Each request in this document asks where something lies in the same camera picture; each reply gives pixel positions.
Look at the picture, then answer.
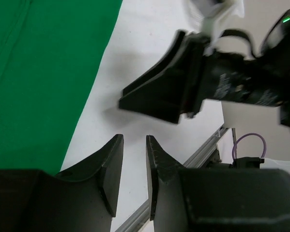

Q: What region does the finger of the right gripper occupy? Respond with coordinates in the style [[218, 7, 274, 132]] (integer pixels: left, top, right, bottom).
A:
[[118, 95, 184, 125], [122, 30, 191, 97]]

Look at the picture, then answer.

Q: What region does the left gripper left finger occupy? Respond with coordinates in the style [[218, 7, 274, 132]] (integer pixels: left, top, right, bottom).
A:
[[0, 134, 124, 232]]

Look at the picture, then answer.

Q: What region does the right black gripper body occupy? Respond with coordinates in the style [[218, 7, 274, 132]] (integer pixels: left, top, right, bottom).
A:
[[183, 34, 290, 118]]

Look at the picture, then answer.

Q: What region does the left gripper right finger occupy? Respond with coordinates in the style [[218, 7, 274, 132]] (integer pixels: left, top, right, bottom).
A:
[[146, 134, 290, 232]]

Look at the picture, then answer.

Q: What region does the green t shirt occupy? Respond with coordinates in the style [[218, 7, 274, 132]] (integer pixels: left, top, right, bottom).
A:
[[0, 0, 122, 174]]

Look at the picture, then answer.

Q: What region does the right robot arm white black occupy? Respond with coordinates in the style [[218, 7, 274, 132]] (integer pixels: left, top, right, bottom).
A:
[[118, 0, 290, 128]]

